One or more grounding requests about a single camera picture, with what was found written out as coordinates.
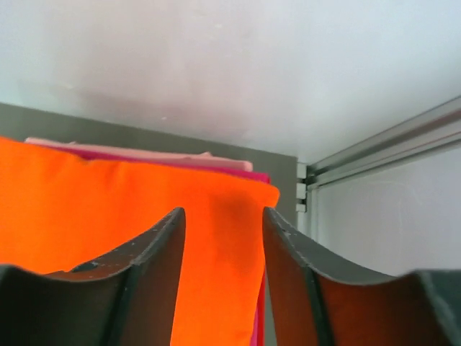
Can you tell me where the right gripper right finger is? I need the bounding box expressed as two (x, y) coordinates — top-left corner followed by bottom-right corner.
(263, 208), (460, 345)

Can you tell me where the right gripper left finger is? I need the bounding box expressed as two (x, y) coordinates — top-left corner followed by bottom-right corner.
(1, 208), (185, 345)

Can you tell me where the orange t shirt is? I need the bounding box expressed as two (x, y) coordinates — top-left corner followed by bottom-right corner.
(1, 138), (279, 345)

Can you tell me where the magenta folded t shirt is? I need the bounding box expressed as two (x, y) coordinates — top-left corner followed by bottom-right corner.
(76, 151), (271, 345)

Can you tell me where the pink folded t shirt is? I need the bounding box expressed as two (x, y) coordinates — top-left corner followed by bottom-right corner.
(24, 137), (253, 172)

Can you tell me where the right aluminium frame post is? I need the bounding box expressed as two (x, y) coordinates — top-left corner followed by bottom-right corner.
(296, 96), (460, 239)

